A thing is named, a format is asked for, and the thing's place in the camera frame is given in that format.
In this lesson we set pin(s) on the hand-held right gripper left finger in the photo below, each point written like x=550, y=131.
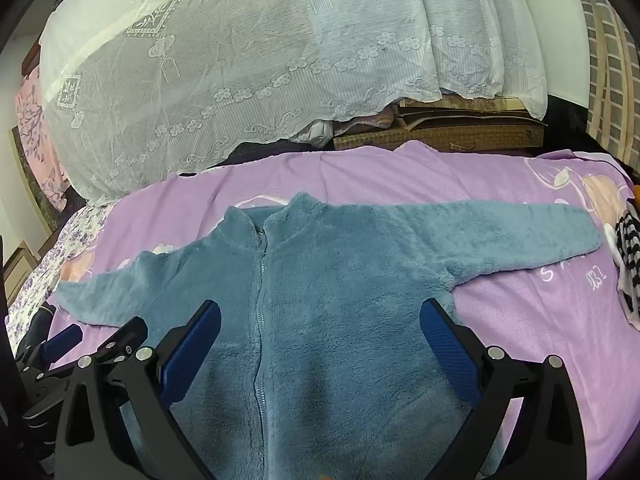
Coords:
x=190, y=355

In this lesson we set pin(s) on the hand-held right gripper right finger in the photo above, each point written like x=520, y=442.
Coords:
x=445, y=355

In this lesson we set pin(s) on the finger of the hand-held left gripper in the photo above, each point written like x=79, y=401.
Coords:
x=62, y=342
x=125, y=335

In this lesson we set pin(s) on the blue fleece jacket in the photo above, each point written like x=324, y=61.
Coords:
x=325, y=310

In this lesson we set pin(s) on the dark cloth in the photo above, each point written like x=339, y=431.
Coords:
x=42, y=322

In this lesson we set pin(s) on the wooden cabinet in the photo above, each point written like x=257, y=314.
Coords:
x=17, y=265

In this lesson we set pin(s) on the purple floral sheet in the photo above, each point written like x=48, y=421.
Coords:
x=65, y=245

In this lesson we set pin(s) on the purple printed bedsheet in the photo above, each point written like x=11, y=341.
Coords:
x=450, y=180

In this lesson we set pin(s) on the black white striped cloth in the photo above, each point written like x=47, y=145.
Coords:
x=627, y=245

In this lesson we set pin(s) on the brown woven mat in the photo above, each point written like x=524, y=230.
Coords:
x=425, y=137

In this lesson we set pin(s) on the pink floral cloth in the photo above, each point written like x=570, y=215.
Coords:
x=35, y=120

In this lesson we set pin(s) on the white grey cloth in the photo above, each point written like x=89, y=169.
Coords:
x=315, y=132

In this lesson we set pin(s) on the white lace pillow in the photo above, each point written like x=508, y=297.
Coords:
x=225, y=60

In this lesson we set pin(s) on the beige plaid curtain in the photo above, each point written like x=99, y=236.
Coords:
x=605, y=60

